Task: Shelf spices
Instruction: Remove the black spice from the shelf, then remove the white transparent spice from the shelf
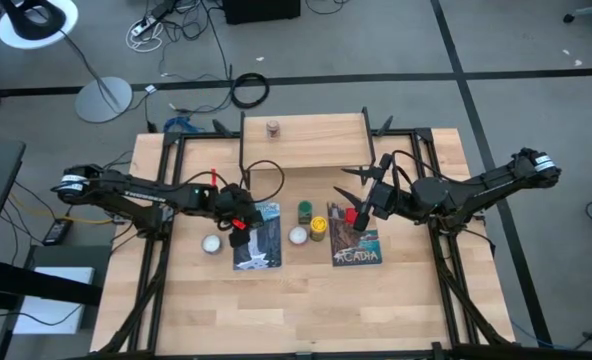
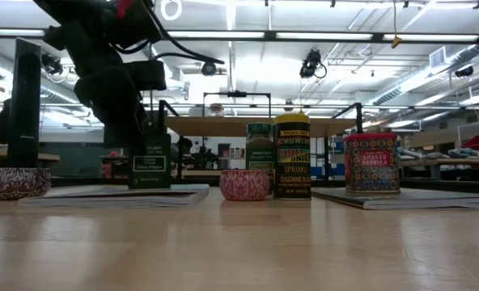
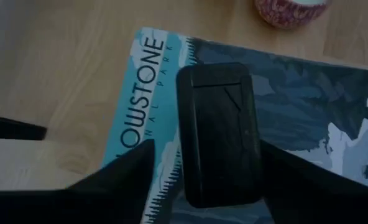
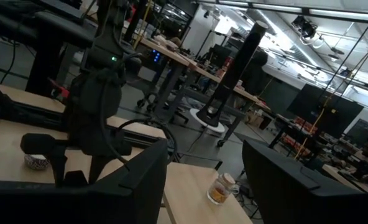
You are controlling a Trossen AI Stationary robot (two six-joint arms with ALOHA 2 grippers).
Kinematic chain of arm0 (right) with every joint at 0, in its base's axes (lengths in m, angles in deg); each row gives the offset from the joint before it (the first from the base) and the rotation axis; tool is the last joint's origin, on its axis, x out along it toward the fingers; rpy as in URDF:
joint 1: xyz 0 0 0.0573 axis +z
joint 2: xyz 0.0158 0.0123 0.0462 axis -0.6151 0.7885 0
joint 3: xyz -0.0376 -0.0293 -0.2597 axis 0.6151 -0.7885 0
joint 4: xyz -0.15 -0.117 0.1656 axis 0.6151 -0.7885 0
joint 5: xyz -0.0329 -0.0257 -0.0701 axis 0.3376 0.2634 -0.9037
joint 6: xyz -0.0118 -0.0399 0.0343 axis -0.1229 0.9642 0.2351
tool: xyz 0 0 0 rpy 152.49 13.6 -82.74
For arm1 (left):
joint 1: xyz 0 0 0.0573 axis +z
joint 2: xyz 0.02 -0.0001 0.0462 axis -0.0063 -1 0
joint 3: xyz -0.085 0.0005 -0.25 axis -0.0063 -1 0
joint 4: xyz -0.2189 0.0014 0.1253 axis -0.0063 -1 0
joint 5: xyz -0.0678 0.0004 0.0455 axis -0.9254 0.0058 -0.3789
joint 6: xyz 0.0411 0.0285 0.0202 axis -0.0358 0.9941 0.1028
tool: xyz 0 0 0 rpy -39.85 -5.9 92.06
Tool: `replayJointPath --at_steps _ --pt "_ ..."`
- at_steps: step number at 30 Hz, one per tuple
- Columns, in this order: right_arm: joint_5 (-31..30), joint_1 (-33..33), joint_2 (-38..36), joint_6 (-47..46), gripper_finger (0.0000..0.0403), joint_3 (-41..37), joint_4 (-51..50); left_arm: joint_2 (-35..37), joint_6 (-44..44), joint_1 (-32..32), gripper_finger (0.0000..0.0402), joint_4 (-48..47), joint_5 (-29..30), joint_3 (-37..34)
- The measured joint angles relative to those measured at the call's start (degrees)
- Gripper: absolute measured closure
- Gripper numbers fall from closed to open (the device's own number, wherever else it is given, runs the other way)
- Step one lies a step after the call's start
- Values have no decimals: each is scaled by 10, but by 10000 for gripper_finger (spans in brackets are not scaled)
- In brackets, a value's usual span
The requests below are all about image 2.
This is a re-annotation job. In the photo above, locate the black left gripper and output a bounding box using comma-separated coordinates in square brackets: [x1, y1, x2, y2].
[74, 65, 149, 159]

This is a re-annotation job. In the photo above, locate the green black pepper tin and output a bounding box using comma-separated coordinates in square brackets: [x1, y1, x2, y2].
[128, 120, 172, 191]

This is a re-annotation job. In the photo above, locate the green-lidded glass herb jar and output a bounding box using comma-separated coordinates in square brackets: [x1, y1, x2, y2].
[246, 122, 274, 173]

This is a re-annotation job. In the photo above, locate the yellow-lidded crunchy onion jar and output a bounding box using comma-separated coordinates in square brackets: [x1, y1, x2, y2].
[272, 112, 312, 200]

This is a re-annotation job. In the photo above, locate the red-lidded smoked paprika tin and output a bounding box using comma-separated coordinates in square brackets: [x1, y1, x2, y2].
[343, 132, 401, 194]

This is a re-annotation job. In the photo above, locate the pale blue paperback book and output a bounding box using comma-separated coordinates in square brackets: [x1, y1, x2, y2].
[18, 183, 210, 209]

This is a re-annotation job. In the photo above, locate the wooden background table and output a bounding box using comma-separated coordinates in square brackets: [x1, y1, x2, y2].
[0, 145, 61, 167]

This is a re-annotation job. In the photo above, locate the red patterned bowl left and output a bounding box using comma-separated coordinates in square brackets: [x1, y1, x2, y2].
[0, 167, 53, 201]

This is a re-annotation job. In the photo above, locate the red patterned bowl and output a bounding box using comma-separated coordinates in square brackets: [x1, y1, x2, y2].
[0, 167, 53, 201]
[218, 169, 271, 202]

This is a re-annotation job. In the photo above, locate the red patterned bowl centre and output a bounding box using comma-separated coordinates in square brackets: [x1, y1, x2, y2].
[218, 169, 271, 202]

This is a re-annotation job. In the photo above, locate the blue storage bin rack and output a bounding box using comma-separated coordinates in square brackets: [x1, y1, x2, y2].
[310, 137, 346, 179]

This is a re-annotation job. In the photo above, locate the Acadia picture book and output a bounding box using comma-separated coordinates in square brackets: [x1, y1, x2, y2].
[311, 186, 479, 210]

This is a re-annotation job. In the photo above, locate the white ceiling air vent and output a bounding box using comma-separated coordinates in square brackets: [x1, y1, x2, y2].
[429, 46, 447, 70]

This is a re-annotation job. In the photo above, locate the wooden background workbench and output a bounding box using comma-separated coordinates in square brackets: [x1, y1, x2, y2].
[400, 157, 479, 181]

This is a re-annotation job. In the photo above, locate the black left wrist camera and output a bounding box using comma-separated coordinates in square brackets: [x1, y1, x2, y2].
[124, 60, 167, 92]

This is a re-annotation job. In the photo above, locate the wooden shelf with black frame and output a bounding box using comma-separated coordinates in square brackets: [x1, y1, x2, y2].
[157, 91, 367, 183]

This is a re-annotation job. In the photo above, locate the black camera on post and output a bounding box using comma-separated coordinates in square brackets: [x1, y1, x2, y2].
[40, 53, 65, 77]

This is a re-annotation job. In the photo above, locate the black upright frame post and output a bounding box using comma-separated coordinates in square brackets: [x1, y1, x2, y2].
[6, 37, 42, 169]

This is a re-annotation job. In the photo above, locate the black overhead camera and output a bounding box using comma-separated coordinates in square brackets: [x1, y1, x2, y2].
[299, 48, 329, 80]

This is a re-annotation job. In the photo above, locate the black overhead frame bar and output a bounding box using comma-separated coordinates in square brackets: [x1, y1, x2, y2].
[0, 27, 479, 44]

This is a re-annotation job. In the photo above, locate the yellow hanging cord tag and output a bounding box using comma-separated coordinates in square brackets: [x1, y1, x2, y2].
[391, 0, 403, 49]

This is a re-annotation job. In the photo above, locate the black table frame rail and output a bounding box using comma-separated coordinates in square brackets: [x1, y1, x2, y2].
[51, 175, 479, 191]

